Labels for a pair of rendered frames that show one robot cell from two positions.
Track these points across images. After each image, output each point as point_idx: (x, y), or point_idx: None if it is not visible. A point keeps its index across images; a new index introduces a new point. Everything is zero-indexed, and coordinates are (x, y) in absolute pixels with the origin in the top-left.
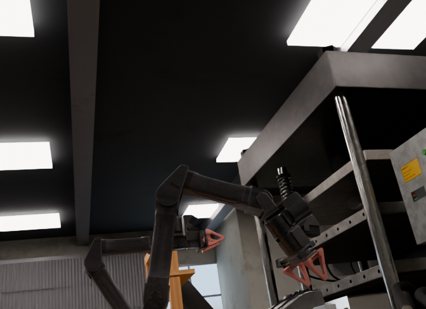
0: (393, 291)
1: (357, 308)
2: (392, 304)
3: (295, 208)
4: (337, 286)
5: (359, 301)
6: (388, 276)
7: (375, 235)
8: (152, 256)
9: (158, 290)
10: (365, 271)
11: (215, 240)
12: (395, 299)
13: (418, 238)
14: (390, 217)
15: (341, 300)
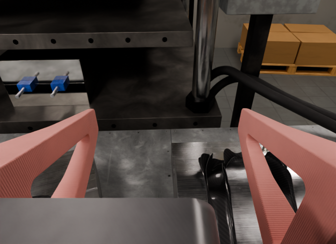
0: (304, 110)
1: (85, 71)
2: (203, 90)
3: None
4: (50, 41)
5: (85, 60)
6: (211, 60)
7: (215, 0)
8: None
9: None
10: (133, 34)
11: (85, 118)
12: (208, 84)
13: (234, 7)
14: None
15: (61, 63)
